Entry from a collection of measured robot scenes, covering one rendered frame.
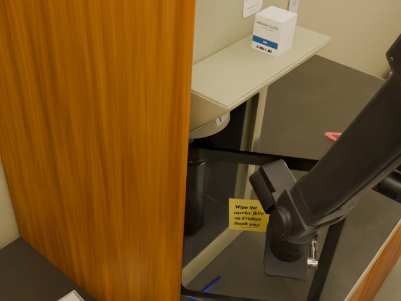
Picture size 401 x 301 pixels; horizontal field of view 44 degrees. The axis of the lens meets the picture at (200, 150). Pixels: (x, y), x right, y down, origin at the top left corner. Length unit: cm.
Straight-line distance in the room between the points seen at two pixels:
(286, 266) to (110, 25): 44
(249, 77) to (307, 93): 115
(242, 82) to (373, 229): 76
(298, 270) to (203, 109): 29
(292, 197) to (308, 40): 36
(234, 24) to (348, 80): 124
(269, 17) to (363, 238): 73
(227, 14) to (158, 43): 24
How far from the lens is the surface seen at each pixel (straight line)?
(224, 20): 82
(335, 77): 205
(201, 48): 79
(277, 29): 81
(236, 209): 88
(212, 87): 73
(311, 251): 92
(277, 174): 72
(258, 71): 78
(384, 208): 148
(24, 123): 98
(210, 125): 95
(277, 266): 80
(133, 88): 67
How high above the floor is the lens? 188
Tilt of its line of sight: 38 degrees down
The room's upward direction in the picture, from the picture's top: 4 degrees clockwise
